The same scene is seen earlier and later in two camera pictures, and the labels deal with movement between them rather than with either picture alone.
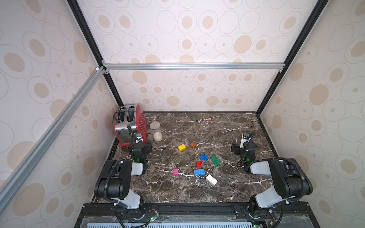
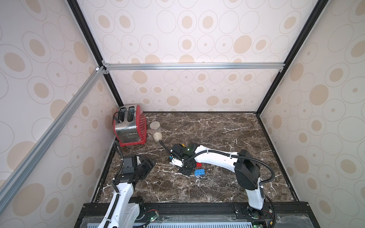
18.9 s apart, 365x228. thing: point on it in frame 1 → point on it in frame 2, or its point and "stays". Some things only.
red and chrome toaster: (131, 114) stays
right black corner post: (320, 7) stays
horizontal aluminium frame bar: (147, 66) stays
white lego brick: (211, 179) → (177, 162)
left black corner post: (76, 8) stays
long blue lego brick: (199, 172) stays
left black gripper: (148, 148) → (148, 164)
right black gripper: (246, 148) → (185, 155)
